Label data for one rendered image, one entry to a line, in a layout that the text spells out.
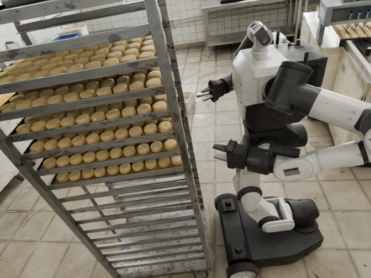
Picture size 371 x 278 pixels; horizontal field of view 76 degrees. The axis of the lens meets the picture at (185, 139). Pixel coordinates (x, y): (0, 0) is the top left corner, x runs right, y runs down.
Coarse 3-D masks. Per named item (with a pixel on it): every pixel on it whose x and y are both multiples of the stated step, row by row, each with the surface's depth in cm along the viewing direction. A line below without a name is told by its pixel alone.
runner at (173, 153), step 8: (160, 152) 90; (168, 152) 90; (176, 152) 91; (112, 160) 92; (120, 160) 92; (128, 160) 92; (136, 160) 92; (144, 160) 92; (56, 168) 93; (64, 168) 93; (72, 168) 94; (80, 168) 94; (88, 168) 94
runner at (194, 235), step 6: (180, 234) 134; (186, 234) 133; (192, 234) 133; (198, 234) 129; (132, 240) 135; (138, 240) 135; (144, 240) 134; (150, 240) 131; (156, 240) 131; (162, 240) 132; (168, 240) 132; (102, 246) 133; (108, 246) 133; (114, 246) 133; (120, 246) 133; (126, 246) 134
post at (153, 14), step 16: (144, 0) 56; (160, 32) 60; (160, 48) 63; (160, 64) 66; (176, 96) 74; (176, 112) 76; (176, 128) 80; (192, 176) 95; (192, 192) 101; (208, 256) 140
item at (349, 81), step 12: (360, 48) 203; (348, 60) 196; (348, 72) 195; (360, 72) 173; (336, 84) 224; (348, 84) 194; (360, 84) 171; (348, 96) 193; (360, 96) 171; (336, 132) 219; (348, 132) 190; (336, 144) 217
